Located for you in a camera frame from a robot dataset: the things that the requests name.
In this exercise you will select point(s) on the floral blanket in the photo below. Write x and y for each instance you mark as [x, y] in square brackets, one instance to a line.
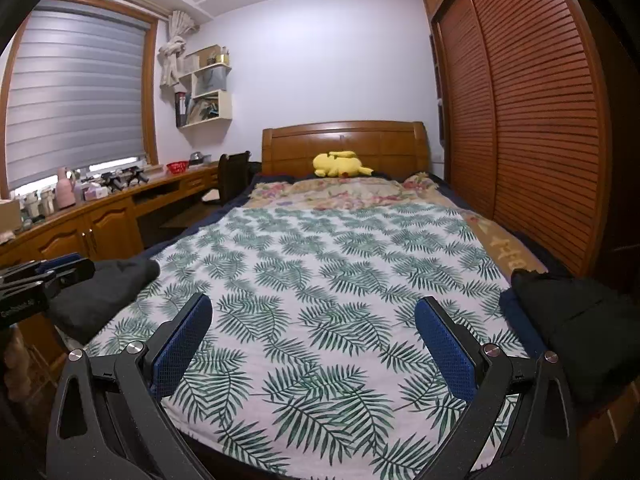
[340, 190]

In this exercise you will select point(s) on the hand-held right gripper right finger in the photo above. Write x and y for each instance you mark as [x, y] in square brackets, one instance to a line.
[446, 345]

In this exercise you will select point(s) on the dark chair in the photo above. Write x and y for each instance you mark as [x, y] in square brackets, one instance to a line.
[234, 175]

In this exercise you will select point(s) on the red basket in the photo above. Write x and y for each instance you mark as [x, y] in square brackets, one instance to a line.
[177, 167]

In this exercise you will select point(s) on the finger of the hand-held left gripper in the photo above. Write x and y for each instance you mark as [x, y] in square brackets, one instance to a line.
[60, 261]
[75, 272]

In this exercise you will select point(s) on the cluster of small bottles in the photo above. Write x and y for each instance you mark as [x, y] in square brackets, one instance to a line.
[37, 205]

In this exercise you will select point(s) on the black bottle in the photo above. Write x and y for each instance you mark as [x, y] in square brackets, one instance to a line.
[181, 110]

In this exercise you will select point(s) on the metal pot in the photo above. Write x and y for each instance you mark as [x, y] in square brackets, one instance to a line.
[199, 158]

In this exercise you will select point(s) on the pile of black clothes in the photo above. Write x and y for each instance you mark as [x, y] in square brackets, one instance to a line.
[590, 330]

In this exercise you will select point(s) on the leaf print blanket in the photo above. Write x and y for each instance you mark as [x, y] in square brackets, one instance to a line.
[325, 285]

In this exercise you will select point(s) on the tied beige curtain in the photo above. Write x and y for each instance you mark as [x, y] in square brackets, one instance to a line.
[174, 55]

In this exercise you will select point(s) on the wooden desk with cabinets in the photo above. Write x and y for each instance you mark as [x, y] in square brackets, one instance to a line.
[110, 220]

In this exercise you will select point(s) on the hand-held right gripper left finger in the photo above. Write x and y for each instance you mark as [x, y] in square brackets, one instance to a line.
[181, 340]

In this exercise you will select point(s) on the black zip jacket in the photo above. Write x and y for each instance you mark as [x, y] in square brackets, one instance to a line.
[110, 290]

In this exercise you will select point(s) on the yellow plush toy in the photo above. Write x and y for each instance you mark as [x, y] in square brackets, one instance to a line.
[342, 165]

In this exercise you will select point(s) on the pink thermos jug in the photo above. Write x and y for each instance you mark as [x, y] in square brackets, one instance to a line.
[65, 192]

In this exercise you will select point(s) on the white wall shelf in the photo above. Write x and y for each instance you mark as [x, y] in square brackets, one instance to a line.
[210, 100]

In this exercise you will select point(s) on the wooden louvred wardrobe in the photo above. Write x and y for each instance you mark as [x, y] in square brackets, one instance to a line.
[540, 120]

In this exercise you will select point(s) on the person's left hand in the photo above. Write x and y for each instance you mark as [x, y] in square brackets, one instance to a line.
[15, 360]

